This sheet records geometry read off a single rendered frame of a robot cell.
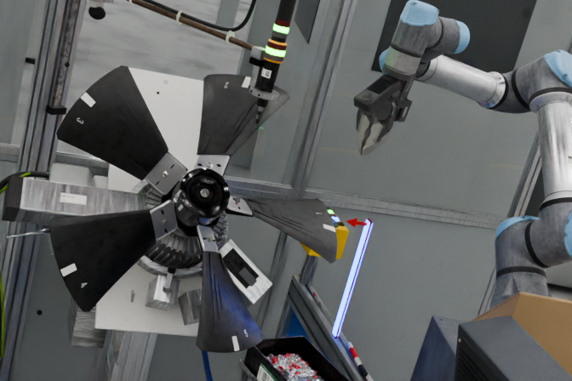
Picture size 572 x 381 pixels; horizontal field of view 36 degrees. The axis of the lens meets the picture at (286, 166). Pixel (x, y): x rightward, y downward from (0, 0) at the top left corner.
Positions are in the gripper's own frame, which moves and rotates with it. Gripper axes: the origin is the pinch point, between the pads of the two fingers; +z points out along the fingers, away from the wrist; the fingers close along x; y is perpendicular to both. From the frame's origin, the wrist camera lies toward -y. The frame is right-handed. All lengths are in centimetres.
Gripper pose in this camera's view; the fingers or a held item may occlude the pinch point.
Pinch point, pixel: (362, 150)
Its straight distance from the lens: 202.4
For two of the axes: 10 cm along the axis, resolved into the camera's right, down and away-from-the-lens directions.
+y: 6.3, -0.6, 7.7
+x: -7.0, -4.5, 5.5
